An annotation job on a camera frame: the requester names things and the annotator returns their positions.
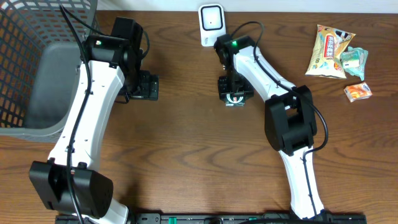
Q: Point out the orange snack packet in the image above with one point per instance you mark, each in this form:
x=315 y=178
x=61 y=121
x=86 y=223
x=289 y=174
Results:
x=358 y=92

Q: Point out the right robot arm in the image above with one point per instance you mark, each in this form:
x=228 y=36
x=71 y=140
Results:
x=289 y=122

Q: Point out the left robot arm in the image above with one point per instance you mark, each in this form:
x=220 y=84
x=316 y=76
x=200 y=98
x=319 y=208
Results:
x=69 y=181

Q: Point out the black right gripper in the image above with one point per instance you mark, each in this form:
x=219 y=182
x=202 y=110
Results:
x=245 y=88

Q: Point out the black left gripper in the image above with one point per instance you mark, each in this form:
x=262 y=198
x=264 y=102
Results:
x=148 y=87

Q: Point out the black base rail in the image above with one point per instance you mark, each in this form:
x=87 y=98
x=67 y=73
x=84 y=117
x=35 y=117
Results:
x=272 y=217

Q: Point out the green Zam-Buk ointment box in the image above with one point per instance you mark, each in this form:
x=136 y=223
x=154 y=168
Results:
x=234 y=101

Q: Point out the white barcode scanner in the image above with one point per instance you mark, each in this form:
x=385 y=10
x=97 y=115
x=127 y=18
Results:
x=212 y=23

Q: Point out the teal white tissue packet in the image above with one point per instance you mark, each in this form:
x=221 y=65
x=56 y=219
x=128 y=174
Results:
x=359 y=71

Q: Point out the cream snack bag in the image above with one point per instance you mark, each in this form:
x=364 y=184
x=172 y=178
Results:
x=330 y=43

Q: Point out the grey plastic mesh basket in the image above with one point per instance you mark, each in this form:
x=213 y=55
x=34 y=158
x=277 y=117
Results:
x=40 y=63

